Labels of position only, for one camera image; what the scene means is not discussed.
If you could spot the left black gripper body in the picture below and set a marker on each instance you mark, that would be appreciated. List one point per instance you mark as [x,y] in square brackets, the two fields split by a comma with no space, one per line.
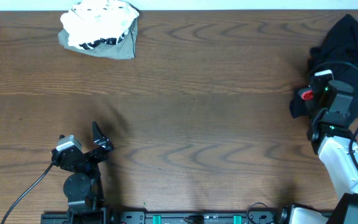
[89,154]

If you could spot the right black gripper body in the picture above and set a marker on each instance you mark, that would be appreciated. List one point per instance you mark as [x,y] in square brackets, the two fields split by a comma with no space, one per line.
[314,108]

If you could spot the black shorts red waistband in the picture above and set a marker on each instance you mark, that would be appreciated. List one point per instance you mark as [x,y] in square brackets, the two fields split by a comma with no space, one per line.
[340,44]

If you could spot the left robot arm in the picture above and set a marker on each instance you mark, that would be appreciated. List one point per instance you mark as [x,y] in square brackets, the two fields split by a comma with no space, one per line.
[83,189]

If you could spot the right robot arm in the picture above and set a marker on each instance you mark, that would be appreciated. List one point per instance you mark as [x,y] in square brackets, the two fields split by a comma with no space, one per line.
[338,151]

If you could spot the olive green folded garment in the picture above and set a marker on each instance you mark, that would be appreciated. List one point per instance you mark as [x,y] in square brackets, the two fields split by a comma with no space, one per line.
[124,50]

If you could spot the white printed shirt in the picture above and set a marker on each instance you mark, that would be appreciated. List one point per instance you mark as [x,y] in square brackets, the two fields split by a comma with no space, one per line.
[92,22]

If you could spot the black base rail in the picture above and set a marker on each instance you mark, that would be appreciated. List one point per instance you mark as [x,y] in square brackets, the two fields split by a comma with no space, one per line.
[142,217]

